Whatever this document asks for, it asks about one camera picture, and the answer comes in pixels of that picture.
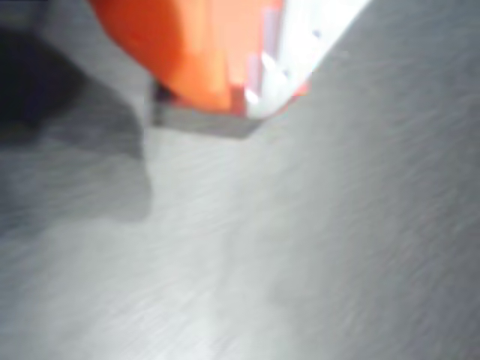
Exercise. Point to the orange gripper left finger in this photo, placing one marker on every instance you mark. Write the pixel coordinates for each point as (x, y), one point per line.
(168, 41)

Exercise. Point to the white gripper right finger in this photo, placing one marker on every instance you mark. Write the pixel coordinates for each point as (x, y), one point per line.
(300, 37)

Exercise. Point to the black table mat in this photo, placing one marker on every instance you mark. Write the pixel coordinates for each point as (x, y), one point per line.
(300, 243)

